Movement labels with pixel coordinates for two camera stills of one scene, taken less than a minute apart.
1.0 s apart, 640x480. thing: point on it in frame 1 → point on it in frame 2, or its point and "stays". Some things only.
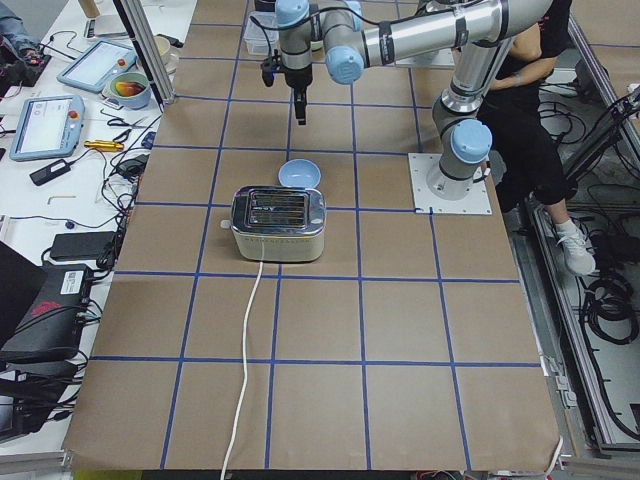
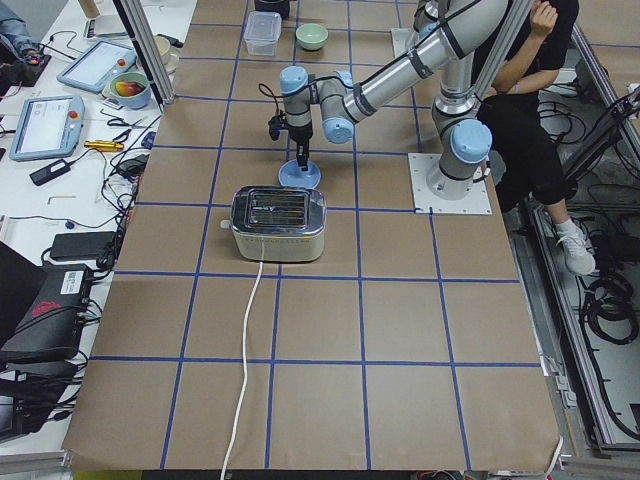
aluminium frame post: (133, 17) stays
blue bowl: (303, 173) stays
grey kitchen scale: (105, 27) stays
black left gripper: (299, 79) → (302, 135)
